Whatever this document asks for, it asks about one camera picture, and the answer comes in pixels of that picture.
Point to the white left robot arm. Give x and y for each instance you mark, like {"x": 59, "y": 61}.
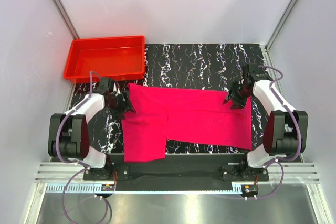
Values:
{"x": 69, "y": 139}

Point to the orange connector board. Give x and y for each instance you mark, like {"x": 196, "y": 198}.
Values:
{"x": 251, "y": 189}
{"x": 108, "y": 187}

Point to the left orange connector board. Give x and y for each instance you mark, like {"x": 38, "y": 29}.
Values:
{"x": 108, "y": 187}

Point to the aluminium frame rail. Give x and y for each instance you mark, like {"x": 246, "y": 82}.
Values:
{"x": 287, "y": 172}

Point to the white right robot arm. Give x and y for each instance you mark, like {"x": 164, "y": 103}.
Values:
{"x": 285, "y": 135}

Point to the white slotted cable duct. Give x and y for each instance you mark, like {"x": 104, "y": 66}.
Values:
{"x": 87, "y": 188}

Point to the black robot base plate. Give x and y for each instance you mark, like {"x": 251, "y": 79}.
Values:
{"x": 201, "y": 183}

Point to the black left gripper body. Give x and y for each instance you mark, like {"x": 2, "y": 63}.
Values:
{"x": 118, "y": 104}

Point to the black marbled table mat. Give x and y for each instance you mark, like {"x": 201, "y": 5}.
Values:
{"x": 193, "y": 66}

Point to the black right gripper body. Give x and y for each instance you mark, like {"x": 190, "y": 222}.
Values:
{"x": 237, "y": 95}

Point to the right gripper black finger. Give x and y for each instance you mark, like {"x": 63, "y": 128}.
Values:
{"x": 226, "y": 100}
{"x": 236, "y": 106}

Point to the red plastic bin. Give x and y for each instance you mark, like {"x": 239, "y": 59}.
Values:
{"x": 119, "y": 58}

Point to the right orange connector board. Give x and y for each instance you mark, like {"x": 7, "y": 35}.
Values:
{"x": 251, "y": 189}

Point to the pink t shirt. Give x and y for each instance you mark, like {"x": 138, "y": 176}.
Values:
{"x": 185, "y": 115}

